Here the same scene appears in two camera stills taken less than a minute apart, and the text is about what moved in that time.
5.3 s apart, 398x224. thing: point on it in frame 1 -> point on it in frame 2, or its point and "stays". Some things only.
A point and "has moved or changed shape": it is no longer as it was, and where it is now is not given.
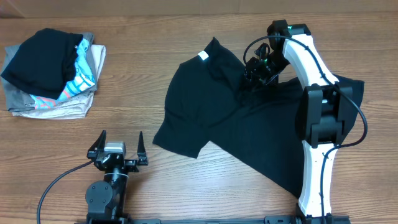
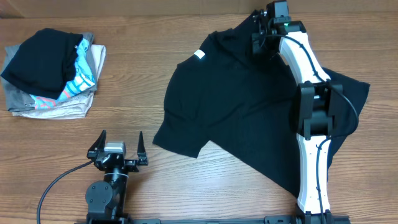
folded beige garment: [74, 108] stays
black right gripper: [252, 70] -> [257, 50]
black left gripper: [141, 153] stays
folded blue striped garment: [84, 78] stays
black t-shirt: [210, 99] has moved or changed shape
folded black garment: [45, 63] stays
